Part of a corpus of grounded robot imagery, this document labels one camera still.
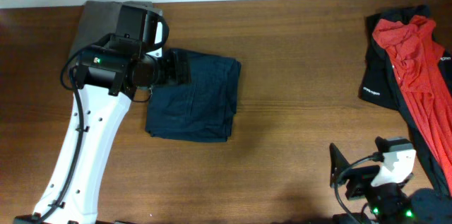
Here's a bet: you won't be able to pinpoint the navy blue t-shirt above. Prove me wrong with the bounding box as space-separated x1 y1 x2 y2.
145 49 242 143

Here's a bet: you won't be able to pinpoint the grey shorts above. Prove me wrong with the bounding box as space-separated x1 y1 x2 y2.
68 0 164 59

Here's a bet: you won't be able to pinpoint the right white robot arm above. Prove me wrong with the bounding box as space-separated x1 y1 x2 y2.
329 137 451 224

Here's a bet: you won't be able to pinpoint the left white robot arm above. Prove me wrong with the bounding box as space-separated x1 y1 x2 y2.
13 4 191 223

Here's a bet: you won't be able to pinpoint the black garment with logo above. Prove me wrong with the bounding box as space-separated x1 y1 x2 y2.
359 5 451 196

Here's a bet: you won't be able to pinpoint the red garment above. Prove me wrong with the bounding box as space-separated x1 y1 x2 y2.
372 15 451 189

